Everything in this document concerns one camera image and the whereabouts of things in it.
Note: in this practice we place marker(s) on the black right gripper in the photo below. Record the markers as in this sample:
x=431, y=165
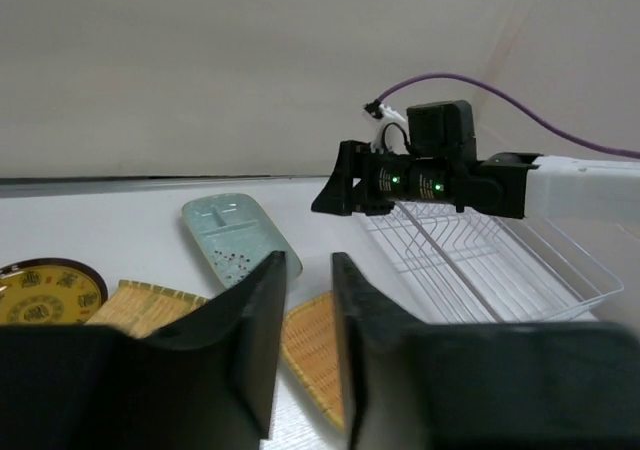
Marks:
x=386, y=178

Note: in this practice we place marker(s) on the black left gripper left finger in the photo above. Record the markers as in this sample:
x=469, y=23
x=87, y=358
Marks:
x=205, y=381

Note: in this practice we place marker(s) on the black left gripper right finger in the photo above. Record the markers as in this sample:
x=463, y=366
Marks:
x=407, y=384

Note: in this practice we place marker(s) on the green-rimmed bamboo tray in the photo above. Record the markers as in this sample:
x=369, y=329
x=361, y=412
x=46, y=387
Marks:
x=139, y=309

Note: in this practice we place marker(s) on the light blue divided plate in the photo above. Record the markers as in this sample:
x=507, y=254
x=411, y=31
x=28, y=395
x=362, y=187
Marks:
x=234, y=233

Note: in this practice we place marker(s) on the orange square woven tray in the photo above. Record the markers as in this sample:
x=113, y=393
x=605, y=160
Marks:
x=308, y=346

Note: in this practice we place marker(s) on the yellow brown round plate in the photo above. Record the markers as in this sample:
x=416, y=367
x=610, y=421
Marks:
x=45, y=291

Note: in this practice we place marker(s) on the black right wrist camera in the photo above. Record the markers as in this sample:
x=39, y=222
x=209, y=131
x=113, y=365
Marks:
x=442, y=130

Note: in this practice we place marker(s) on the white wire dish rack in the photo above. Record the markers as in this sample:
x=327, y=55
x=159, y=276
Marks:
x=471, y=268

